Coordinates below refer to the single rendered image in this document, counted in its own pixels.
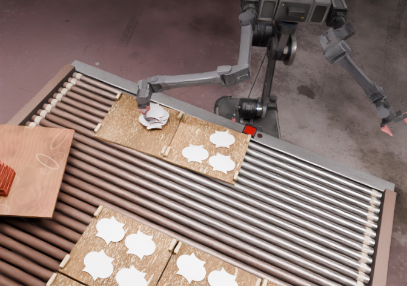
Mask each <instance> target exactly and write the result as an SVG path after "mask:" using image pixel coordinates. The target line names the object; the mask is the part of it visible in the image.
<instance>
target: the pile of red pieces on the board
mask: <svg viewBox="0 0 407 286"><path fill-rule="evenodd" d="M15 174H16V173H15V171H14V170H13V168H10V166H7V164H4V163H3V162H1V160H0V196H6V197H7V196H8V194H9V191H10V188H11V186H12V183H13V180H14V178H15Z"/></svg>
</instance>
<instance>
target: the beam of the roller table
mask: <svg viewBox="0 0 407 286"><path fill-rule="evenodd" d="M71 65H73V66H75V69H76V73H80V74H83V75H84V76H86V77H89V78H92V79H94V80H97V81H99V82H102V83H104V84H107V85H109V86H112V87H114V88H117V89H120V90H122V91H125V92H127V93H129V94H132V95H135V96H136V95H137V91H138V84H137V83H135V82H132V81H129V80H127V79H124V78H122V77H119V76H116V75H114V74H111V73H109V72H106V71H103V70H101V69H99V68H96V67H93V66H91V65H88V64H85V63H83V62H81V61H78V60H75V61H74V62H73V63H72V64H71ZM150 102H152V103H155V104H158V103H159V105H161V106H163V107H166V108H170V109H173V110H176V111H183V112H184V114H185V113H188V115H190V116H193V117H195V118H199V119H202V120H204V121H208V122H211V123H214V124H217V125H220V126H223V127H226V128H229V129H232V130H235V131H238V132H242V131H243V129H244V127H245V125H242V124H240V123H237V122H234V121H232V120H229V119H227V118H224V117H222V116H219V115H216V114H214V113H212V112H209V111H206V110H204V109H201V108H199V107H196V106H193V105H191V104H188V103H186V102H183V101H180V100H178V99H175V98H172V97H171V96H168V95H165V94H163V93H153V94H152V95H151V100H150ZM258 134H262V138H258V137H257V135H258ZM250 141H251V142H253V143H256V144H259V145H261V146H264V147H266V148H269V149H271V150H274V151H276V152H279V153H281V154H283V155H287V156H289V157H291V158H294V159H297V160H299V161H302V162H304V163H306V164H309V165H312V166H314V167H317V168H319V169H322V170H325V171H327V172H329V173H332V174H334V175H337V176H340V177H342V178H345V179H347V180H349V181H352V182H355V183H357V184H360V185H362V186H365V187H368V188H370V189H374V190H377V191H378V192H380V193H382V192H383V191H384V190H385V189H388V190H391V191H394V186H395V184H393V183H392V182H389V181H386V180H384V179H381V178H378V177H376V176H373V175H371V174H368V173H365V172H363V171H360V170H358V169H356V168H352V167H350V166H348V165H345V164H342V163H340V162H337V161H335V160H332V159H330V158H327V157H324V156H322V155H319V154H317V153H314V152H312V151H309V150H306V149H304V148H302V147H299V146H296V145H294V144H291V143H289V142H286V141H283V140H281V139H278V138H275V137H273V136H270V135H268V134H266V133H262V132H261V131H258V130H257V132H256V134H255V137H254V138H251V139H250Z"/></svg>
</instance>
